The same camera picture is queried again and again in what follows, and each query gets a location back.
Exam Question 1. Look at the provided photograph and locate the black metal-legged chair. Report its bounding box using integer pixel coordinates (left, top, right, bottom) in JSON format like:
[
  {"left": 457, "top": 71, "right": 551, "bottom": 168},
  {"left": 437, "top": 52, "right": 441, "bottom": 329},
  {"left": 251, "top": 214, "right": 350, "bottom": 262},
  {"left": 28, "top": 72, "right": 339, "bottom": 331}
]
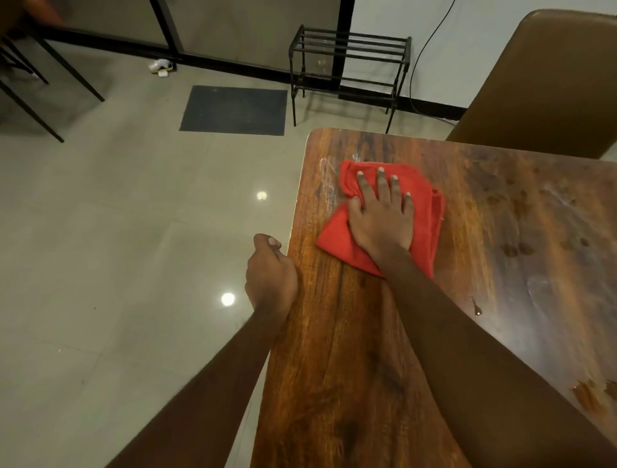
[{"left": 0, "top": 19, "right": 106, "bottom": 144}]

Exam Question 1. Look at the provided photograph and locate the brown padded chair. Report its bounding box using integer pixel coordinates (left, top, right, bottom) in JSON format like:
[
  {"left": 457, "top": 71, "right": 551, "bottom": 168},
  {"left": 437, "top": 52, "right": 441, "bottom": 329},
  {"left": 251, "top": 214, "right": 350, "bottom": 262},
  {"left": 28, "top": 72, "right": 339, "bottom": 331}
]
[{"left": 446, "top": 9, "right": 617, "bottom": 160}]

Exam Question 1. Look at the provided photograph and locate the person's left hand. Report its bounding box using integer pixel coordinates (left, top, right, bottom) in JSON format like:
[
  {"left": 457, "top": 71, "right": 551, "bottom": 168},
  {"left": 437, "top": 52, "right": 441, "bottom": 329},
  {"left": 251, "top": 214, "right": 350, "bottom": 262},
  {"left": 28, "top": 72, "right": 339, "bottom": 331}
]
[{"left": 245, "top": 234, "right": 299, "bottom": 319}]

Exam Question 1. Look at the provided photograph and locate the black cable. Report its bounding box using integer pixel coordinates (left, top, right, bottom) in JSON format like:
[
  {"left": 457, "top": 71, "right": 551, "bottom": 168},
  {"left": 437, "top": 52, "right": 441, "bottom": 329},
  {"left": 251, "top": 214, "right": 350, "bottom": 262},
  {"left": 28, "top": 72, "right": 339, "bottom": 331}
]
[{"left": 409, "top": 0, "right": 458, "bottom": 122}]

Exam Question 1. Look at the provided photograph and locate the black framed glass partition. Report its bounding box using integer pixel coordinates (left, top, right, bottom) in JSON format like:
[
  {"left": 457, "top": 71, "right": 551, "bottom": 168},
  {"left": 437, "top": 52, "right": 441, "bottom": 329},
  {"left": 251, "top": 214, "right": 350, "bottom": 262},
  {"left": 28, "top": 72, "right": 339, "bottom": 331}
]
[{"left": 29, "top": 0, "right": 467, "bottom": 121}]

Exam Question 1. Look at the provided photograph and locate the dark grey floor mat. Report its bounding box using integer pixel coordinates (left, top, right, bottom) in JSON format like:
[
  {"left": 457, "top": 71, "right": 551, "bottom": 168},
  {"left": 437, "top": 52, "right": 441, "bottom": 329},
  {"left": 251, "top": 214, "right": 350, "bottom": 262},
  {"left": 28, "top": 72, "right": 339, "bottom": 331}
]
[{"left": 179, "top": 86, "right": 288, "bottom": 137}]

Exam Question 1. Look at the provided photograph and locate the red cleaning cloth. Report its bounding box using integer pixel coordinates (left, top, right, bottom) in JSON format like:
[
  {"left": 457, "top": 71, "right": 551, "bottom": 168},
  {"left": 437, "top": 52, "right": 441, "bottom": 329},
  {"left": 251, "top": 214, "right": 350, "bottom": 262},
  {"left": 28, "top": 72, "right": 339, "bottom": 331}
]
[{"left": 316, "top": 160, "right": 446, "bottom": 280}]

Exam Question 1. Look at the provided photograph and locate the person's right hand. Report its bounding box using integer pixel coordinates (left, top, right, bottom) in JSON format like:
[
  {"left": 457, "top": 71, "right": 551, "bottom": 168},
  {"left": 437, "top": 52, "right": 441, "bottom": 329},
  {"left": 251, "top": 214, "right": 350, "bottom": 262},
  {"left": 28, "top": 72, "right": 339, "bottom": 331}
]
[{"left": 347, "top": 167, "right": 416, "bottom": 260}]

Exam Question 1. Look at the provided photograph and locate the black metal shoe rack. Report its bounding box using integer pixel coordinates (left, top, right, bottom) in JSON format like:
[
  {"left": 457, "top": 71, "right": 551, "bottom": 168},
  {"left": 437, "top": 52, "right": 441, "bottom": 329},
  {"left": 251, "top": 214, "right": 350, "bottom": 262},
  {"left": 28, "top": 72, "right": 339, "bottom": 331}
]
[{"left": 289, "top": 24, "right": 412, "bottom": 135}]

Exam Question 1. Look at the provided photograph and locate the person's right forearm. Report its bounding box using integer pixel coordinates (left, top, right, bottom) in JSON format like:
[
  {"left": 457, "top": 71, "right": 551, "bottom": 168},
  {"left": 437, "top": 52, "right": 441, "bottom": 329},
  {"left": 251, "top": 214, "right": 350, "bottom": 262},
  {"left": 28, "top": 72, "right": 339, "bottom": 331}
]
[{"left": 367, "top": 243, "right": 617, "bottom": 468}]

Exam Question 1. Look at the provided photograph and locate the person's left forearm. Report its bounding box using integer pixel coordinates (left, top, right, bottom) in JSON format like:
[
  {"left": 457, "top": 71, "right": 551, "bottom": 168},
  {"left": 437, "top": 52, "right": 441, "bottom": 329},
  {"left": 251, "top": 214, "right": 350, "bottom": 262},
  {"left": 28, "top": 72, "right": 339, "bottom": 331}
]
[{"left": 103, "top": 304, "right": 290, "bottom": 468}]

